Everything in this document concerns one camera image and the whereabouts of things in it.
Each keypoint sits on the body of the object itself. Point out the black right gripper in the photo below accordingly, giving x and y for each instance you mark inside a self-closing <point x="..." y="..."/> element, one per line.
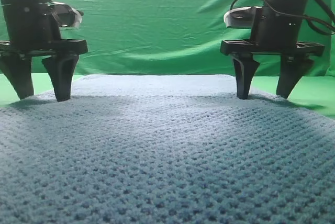
<point x="274" y="35"/>

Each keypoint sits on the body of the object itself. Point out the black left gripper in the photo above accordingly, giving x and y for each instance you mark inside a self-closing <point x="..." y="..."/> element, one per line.
<point x="33" y="31"/>

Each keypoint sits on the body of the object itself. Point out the blue waffle-weave towel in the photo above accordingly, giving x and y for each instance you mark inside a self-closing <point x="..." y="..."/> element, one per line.
<point x="164" y="149"/>

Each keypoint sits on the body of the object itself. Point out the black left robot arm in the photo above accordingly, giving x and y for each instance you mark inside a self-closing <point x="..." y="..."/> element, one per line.
<point x="33" y="28"/>

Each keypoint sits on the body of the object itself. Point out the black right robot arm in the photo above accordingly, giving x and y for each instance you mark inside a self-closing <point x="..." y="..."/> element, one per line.
<point x="286" y="9"/>

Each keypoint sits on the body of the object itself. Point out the green backdrop cloth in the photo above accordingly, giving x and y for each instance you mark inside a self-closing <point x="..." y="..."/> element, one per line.
<point x="155" y="36"/>

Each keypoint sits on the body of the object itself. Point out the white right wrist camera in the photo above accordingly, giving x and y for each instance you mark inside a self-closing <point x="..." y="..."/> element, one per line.
<point x="241" y="18"/>

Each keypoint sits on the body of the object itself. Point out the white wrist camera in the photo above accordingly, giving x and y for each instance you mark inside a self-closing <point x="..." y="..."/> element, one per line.
<point x="241" y="18"/>
<point x="65" y="15"/>

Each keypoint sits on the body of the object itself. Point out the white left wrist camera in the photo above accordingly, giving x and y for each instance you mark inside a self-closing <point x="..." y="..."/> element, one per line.
<point x="65" y="15"/>

